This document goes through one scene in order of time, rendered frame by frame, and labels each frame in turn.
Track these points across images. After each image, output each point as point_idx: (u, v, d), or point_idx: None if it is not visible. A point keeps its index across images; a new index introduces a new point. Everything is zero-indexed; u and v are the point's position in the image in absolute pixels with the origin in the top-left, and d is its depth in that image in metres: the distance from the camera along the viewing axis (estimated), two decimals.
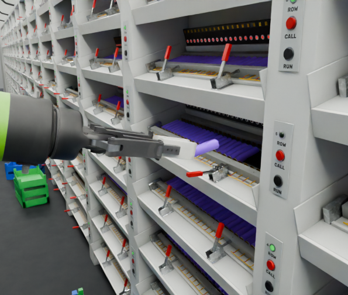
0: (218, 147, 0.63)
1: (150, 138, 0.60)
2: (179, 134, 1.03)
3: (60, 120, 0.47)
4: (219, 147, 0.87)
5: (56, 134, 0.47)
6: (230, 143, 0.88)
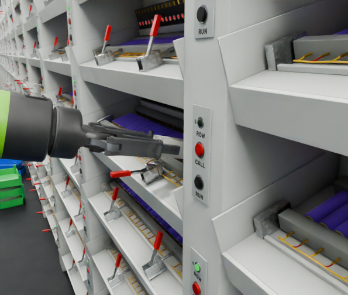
0: None
1: (161, 152, 0.56)
2: (127, 128, 0.90)
3: None
4: None
5: None
6: (176, 137, 0.75)
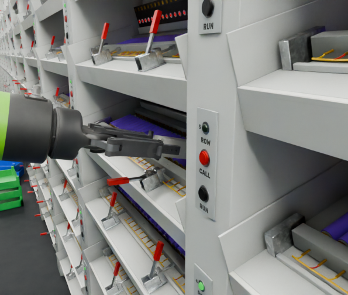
0: None
1: (161, 152, 0.56)
2: None
3: None
4: None
5: None
6: None
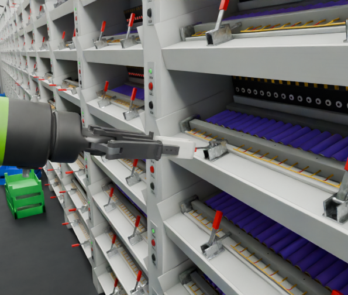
0: None
1: (150, 139, 0.60)
2: (241, 129, 0.67)
3: (59, 124, 0.47)
4: (328, 151, 0.51)
5: (55, 138, 0.47)
6: (345, 143, 0.52)
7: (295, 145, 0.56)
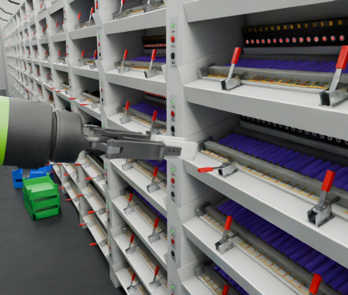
0: None
1: (147, 138, 0.61)
2: (247, 151, 0.85)
3: (60, 123, 0.47)
4: (313, 172, 0.70)
5: (56, 137, 0.47)
6: (325, 166, 0.71)
7: (288, 167, 0.75)
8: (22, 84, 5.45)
